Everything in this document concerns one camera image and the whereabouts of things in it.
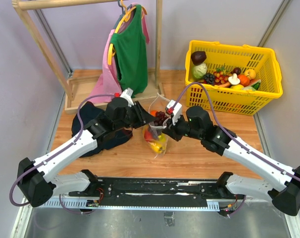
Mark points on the watermelon slice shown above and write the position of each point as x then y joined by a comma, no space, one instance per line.
254,84

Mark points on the yellow clothes hanger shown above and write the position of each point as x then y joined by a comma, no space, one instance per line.
124,18

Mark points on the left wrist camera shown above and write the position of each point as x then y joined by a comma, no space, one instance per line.
126,94

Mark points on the green tank top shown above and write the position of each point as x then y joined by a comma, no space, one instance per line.
131,55

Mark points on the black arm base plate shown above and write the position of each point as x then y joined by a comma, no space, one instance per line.
160,192

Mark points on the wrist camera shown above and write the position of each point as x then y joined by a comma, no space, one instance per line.
174,110
126,94

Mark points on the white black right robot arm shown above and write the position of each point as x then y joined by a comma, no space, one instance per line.
279,183

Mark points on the white mushroom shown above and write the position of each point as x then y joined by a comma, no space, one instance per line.
233,79

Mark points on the yellow plastic basket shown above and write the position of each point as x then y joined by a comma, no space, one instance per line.
224,60

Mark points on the wooden clothes rack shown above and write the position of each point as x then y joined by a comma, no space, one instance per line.
81,83

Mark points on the green cabbage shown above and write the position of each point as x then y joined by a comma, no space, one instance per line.
199,71

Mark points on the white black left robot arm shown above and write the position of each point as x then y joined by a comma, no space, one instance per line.
39,179

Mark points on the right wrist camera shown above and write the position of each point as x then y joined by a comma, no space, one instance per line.
174,110

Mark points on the orange fruit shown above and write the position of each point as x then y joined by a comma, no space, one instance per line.
153,113

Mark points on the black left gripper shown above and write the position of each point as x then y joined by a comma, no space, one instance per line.
142,115

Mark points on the dark navy cloth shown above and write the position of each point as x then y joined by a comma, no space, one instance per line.
88,114

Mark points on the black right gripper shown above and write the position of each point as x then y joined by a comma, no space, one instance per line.
171,130

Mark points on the yellow peach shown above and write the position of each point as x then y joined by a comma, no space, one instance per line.
250,73

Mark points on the yellow bell pepper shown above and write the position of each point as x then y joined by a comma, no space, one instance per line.
162,138
157,147

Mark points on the pink shirt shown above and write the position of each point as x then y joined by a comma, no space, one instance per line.
108,82

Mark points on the clear dotted zip top bag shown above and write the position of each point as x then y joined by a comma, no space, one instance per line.
159,104

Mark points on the dark purple round fruit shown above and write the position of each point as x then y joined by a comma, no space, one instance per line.
198,57

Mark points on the purple grape bunch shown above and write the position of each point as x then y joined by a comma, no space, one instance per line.
160,118

